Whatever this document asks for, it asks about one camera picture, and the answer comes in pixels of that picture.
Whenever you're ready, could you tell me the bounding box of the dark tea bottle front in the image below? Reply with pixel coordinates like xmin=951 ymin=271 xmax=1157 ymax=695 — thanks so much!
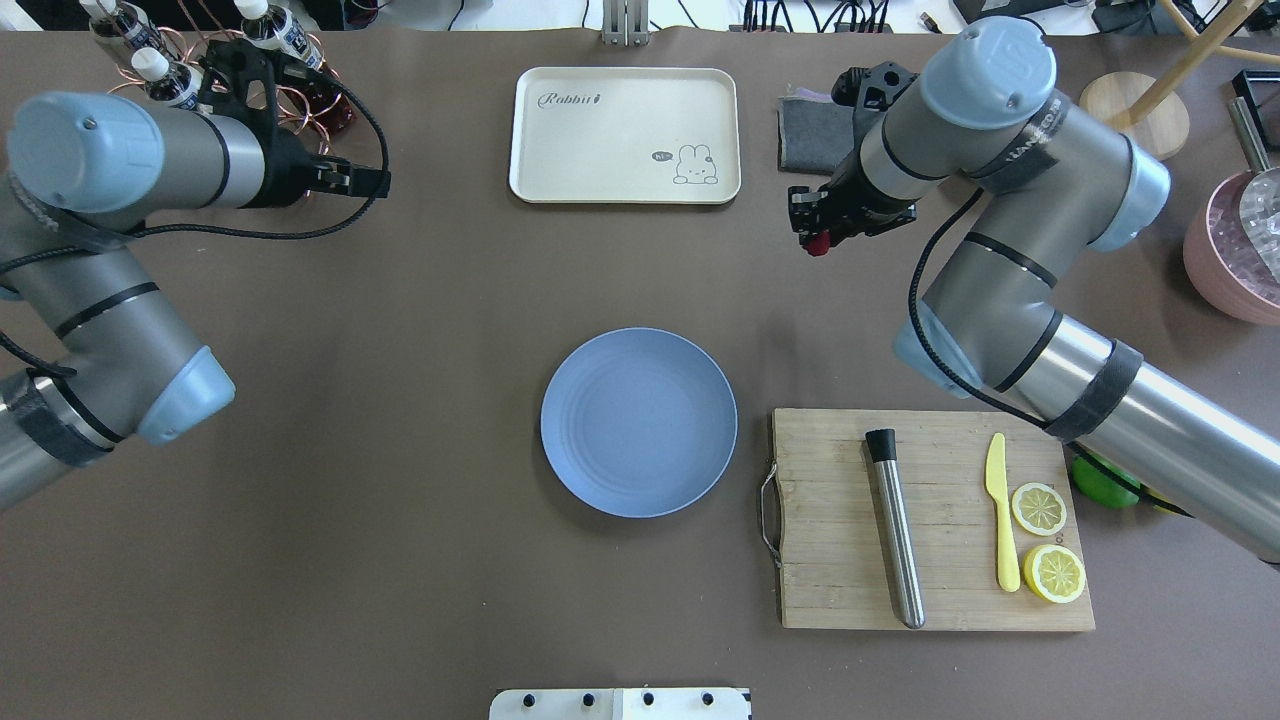
xmin=131 ymin=47 xmax=204 ymax=111

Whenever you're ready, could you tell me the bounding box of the copper wire bottle rack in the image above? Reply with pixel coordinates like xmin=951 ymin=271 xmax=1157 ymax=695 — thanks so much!
xmin=91 ymin=15 xmax=356 ymax=208

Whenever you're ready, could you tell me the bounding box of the pink bowl with ice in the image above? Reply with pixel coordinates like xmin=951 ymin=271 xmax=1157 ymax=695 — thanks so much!
xmin=1183 ymin=172 xmax=1279 ymax=325

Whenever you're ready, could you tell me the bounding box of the yellow plastic knife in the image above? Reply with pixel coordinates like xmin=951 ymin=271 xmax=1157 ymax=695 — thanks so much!
xmin=984 ymin=432 xmax=1021 ymax=593

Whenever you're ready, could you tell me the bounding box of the wooden cup tree stand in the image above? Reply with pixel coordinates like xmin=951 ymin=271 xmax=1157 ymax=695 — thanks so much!
xmin=1078 ymin=1 xmax=1277 ymax=160

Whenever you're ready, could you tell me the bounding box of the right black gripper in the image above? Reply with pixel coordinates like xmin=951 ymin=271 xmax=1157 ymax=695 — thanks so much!
xmin=788 ymin=173 xmax=916 ymax=258

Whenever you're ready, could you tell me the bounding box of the metal ice scoop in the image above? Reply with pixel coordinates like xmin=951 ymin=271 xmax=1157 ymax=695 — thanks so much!
xmin=1229 ymin=97 xmax=1279 ymax=273

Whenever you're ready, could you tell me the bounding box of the grey folded cloth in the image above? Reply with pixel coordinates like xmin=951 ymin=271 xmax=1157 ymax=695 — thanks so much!
xmin=777 ymin=88 xmax=855 ymax=176

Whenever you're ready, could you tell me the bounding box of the lemon half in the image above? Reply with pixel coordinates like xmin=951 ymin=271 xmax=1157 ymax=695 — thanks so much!
xmin=1021 ymin=544 xmax=1085 ymax=603
xmin=1010 ymin=482 xmax=1068 ymax=537

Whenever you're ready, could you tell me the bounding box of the aluminium frame post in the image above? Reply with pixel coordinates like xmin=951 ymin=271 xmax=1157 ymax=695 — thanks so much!
xmin=600 ymin=0 xmax=650 ymax=47

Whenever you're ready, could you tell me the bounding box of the white mounting plate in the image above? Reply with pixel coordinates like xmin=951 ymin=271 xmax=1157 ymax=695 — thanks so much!
xmin=488 ymin=685 xmax=753 ymax=719

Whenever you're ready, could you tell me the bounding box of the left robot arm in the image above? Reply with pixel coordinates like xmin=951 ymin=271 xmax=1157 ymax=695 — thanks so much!
xmin=1 ymin=38 xmax=390 ymax=509

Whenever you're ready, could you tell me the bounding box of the cream rabbit tray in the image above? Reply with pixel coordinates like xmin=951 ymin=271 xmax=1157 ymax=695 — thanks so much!
xmin=508 ymin=67 xmax=742 ymax=205

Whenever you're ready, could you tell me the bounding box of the lemon half left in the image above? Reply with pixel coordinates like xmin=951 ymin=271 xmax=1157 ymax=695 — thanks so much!
xmin=1010 ymin=482 xmax=1068 ymax=537

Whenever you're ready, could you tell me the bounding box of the red strawberry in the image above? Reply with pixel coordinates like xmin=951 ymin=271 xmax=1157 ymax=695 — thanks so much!
xmin=804 ymin=232 xmax=831 ymax=258

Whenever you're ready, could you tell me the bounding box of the blue plate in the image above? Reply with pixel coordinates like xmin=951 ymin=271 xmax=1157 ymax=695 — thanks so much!
xmin=540 ymin=327 xmax=739 ymax=519

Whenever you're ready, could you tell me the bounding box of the wooden cutting board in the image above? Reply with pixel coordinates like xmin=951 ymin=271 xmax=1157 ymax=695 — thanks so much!
xmin=771 ymin=407 xmax=1094 ymax=633

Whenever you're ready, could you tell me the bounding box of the dark tea bottle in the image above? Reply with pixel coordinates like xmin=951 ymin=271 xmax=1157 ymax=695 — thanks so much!
xmin=79 ymin=0 xmax=180 ymax=73
xmin=236 ymin=1 xmax=356 ymax=137
xmin=131 ymin=47 xmax=204 ymax=111

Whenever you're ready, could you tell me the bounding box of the dark tea bottle middle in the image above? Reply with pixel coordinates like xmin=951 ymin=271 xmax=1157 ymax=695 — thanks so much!
xmin=236 ymin=1 xmax=356 ymax=137

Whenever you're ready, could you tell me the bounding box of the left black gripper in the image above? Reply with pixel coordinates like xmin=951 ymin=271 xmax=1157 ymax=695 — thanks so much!
xmin=196 ymin=40 xmax=392 ymax=209

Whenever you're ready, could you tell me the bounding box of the steel muddler black cap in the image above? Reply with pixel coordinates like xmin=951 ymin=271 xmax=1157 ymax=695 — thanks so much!
xmin=865 ymin=428 xmax=927 ymax=630

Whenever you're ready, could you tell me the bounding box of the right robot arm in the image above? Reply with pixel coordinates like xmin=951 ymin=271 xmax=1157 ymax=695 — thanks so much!
xmin=788 ymin=17 xmax=1279 ymax=565

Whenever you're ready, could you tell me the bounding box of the dark tea bottle back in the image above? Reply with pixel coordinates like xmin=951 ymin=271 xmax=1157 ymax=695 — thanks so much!
xmin=79 ymin=0 xmax=180 ymax=73

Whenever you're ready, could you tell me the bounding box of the lemon half right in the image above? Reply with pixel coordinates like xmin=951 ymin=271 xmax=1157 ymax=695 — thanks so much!
xmin=1021 ymin=544 xmax=1085 ymax=603

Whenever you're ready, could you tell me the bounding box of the green lime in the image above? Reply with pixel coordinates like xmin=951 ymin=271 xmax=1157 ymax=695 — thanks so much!
xmin=1070 ymin=454 xmax=1140 ymax=509

